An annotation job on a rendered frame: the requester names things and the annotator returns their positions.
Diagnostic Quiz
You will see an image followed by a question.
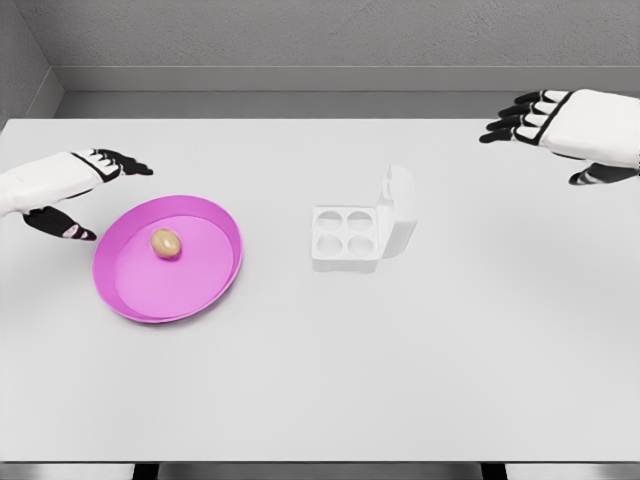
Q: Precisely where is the white egg box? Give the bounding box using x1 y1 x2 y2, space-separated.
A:
310 163 418 274

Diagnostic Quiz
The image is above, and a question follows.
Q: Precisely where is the pink round plate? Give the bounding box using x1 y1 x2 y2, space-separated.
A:
91 195 245 325

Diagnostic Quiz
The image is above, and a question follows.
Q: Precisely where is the brown egg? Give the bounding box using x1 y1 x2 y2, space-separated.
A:
150 228 182 261

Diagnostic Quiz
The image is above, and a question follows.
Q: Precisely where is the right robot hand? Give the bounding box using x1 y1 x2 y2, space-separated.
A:
478 88 640 186

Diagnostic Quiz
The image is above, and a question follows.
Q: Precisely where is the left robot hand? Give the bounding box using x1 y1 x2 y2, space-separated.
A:
0 147 155 243

